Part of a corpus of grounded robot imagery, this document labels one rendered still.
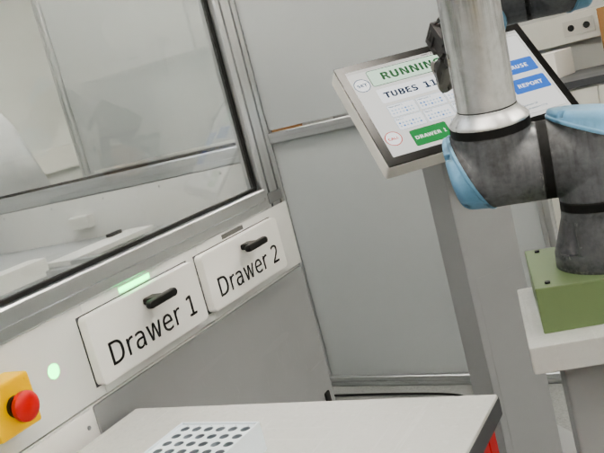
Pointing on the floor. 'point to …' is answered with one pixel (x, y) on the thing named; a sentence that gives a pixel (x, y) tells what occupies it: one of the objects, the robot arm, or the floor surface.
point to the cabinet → (219, 367)
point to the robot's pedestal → (571, 370)
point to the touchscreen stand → (493, 317)
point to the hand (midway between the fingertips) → (447, 90)
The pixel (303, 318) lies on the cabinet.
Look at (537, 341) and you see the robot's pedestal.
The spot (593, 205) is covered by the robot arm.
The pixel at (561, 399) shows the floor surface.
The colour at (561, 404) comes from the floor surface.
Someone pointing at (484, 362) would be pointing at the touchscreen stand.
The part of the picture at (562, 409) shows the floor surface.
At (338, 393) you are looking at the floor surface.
